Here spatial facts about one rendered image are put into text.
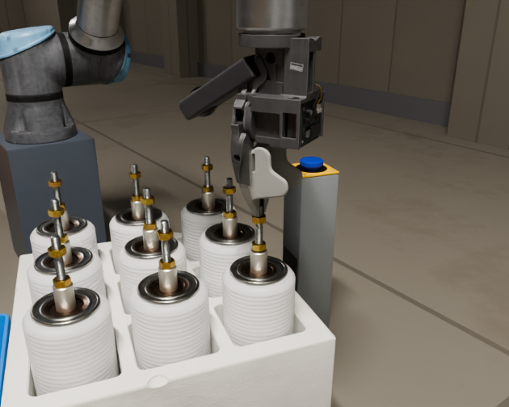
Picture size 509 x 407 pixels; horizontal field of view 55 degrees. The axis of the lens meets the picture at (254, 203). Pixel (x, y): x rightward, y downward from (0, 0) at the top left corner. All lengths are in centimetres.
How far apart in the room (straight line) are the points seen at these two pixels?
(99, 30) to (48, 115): 21
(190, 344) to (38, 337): 17
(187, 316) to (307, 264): 34
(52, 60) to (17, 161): 22
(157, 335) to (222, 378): 9
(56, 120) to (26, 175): 13
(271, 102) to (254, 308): 25
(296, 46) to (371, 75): 254
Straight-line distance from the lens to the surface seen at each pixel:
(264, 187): 57
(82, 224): 82
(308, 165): 83
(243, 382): 63
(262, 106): 53
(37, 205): 117
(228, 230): 73
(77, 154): 116
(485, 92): 242
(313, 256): 88
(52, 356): 60
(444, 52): 276
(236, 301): 63
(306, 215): 84
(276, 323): 64
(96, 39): 114
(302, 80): 53
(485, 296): 117
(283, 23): 52
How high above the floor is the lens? 57
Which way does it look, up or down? 22 degrees down
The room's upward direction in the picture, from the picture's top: straight up
